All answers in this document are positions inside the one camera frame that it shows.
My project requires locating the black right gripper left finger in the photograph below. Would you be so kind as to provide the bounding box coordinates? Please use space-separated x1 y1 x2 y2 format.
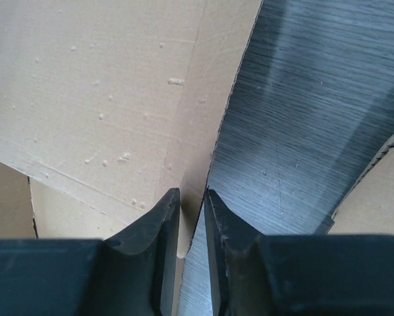
0 188 180 315

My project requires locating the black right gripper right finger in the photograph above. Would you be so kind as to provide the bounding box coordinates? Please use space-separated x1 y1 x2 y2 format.
204 189 394 315

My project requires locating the brown cardboard box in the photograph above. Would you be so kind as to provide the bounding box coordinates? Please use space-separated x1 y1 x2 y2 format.
0 0 264 316

